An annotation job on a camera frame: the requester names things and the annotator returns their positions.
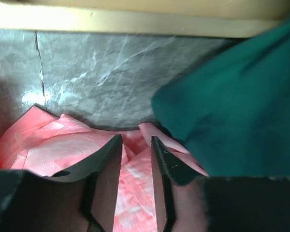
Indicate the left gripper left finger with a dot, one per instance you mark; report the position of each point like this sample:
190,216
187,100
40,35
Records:
81,198

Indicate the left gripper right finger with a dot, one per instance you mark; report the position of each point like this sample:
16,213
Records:
186,201

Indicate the pink patterned shorts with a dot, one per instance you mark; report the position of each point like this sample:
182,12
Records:
45,144

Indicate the teal green shorts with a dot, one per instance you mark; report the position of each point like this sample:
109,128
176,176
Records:
233,112

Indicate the wooden clothes rack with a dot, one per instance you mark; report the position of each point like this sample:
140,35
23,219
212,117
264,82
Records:
209,18

